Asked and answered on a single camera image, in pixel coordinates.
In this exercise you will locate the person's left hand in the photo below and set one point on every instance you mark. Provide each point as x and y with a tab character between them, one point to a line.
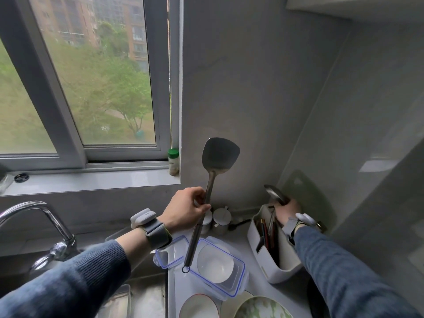
180	211

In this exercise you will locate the person's right hand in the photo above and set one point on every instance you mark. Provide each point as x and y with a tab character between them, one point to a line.
289	209

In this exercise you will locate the person's right fingers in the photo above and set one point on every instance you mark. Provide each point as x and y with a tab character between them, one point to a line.
280	210

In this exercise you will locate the person's left thumb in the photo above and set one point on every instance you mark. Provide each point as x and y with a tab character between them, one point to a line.
202	211

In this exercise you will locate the steel ladle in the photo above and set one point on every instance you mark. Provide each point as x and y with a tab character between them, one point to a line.
274	192

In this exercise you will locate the steel spatula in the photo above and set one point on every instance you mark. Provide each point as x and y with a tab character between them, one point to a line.
220	155

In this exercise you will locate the person's right forearm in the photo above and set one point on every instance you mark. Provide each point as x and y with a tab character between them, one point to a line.
341	278

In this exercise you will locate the person's left forearm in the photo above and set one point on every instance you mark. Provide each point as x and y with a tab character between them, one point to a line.
76	278

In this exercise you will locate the small white seasoning jar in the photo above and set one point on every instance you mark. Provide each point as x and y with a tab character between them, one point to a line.
207	223

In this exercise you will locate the large white seasoning jar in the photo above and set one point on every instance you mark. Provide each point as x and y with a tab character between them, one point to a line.
221	220

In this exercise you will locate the white tracker on grey wristband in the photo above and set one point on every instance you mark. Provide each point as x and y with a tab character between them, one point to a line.
299	221
155	230

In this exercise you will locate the bundle of dark chopsticks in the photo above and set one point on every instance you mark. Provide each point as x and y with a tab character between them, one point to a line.
263	230

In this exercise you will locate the translucent grey cutting board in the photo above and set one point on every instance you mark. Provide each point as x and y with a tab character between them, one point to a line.
313	198

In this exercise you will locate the small black spoon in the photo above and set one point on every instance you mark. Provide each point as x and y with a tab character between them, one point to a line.
240	223

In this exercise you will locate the white utensil holder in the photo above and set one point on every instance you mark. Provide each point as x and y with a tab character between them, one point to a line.
285	261

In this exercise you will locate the clear lid with blue seal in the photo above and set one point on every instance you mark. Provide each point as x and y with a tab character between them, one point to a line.
170	253

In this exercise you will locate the plain white bowl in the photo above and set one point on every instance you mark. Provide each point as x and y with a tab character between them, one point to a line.
212	264

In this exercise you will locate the green-lidded spice jar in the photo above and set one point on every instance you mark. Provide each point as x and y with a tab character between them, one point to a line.
173	162

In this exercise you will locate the clear container with blue seal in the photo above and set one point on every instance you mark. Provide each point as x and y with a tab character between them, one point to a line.
237	271

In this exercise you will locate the white bowl with red rim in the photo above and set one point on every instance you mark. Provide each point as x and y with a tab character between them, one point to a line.
198	307

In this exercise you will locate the cream plate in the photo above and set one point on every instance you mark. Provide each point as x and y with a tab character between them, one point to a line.
230	306

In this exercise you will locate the steel sink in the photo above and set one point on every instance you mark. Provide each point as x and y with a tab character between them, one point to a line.
149	294

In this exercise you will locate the green patterned bowl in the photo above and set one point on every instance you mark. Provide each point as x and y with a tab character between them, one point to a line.
263	309

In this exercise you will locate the metal tray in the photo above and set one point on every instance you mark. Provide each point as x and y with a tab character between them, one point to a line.
116	303

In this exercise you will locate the chrome faucet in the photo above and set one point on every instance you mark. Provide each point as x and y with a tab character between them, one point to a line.
58	228

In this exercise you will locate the grey sliding window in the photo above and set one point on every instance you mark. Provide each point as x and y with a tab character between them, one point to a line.
66	95

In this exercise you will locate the black round sink stopper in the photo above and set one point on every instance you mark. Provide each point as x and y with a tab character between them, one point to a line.
21	177

